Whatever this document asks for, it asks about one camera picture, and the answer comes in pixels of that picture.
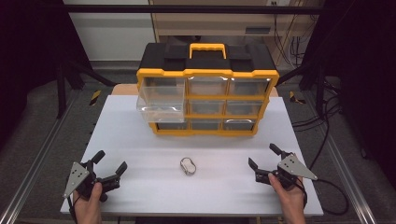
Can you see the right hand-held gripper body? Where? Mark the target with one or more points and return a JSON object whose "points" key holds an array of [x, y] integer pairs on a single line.
{"points": [[292, 168]]}

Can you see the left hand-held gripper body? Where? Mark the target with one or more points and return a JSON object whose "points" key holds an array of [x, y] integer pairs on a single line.
{"points": [[80, 179]]}

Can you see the small metal carabiner clip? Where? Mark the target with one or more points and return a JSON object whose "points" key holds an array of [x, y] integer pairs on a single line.
{"points": [[188, 166]]}

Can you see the clear plastic pull-out drawer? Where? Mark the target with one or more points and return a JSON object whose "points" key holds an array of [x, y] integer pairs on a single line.
{"points": [[160, 99]]}

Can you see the yellow black organizer cabinet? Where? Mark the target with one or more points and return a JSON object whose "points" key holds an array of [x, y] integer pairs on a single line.
{"points": [[205, 63]]}

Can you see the person's left hand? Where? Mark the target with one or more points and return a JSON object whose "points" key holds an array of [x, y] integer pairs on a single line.
{"points": [[88, 205]]}

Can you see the person's right hand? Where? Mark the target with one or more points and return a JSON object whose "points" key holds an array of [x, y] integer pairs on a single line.
{"points": [[288, 197]]}

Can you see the yellow black floor tape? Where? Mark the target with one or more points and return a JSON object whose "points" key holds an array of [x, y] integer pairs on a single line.
{"points": [[295, 98], [95, 97]]}

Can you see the grid of clear drawers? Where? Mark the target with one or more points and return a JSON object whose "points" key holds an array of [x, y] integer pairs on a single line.
{"points": [[239, 107]]}

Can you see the black metal stand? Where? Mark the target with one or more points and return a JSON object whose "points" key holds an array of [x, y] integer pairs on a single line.
{"points": [[61, 93], [320, 93]]}

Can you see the dark curtain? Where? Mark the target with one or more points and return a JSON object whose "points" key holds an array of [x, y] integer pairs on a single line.
{"points": [[28, 56], [367, 77]]}

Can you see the white cabinet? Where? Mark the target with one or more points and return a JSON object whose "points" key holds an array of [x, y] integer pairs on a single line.
{"points": [[109, 37]]}

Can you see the light wooden cabinet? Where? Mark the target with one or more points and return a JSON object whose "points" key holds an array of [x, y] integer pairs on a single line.
{"points": [[202, 22]]}

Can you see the black horizontal bar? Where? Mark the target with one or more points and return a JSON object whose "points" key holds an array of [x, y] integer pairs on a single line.
{"points": [[186, 9]]}

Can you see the aluminium floor rail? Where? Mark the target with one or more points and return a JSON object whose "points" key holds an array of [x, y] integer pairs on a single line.
{"points": [[351, 186], [31, 174]]}

